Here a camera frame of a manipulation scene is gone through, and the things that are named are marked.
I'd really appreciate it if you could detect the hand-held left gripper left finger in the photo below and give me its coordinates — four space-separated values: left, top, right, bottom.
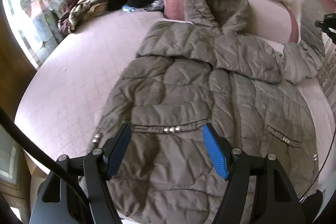
29 123 132 224

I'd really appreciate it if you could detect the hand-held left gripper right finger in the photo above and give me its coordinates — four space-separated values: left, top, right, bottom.
202 123 306 224

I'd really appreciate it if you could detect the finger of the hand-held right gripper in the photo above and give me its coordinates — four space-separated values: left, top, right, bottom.
315 13 336 43

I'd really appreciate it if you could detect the olive quilted puffer jacket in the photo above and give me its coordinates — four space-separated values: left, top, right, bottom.
91 0 326 224

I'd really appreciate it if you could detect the striped floral pillow right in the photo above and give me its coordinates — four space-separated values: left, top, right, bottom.
316 40 336 101

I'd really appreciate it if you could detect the brown patterned blanket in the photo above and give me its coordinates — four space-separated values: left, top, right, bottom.
58 0 137 34

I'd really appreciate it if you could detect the window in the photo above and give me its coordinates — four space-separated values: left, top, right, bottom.
0 0 61 69

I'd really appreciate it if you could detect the thick black cable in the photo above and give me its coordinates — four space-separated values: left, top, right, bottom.
0 106 91 224

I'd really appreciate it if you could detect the thin dark cable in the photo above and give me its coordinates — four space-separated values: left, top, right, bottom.
301 119 336 202

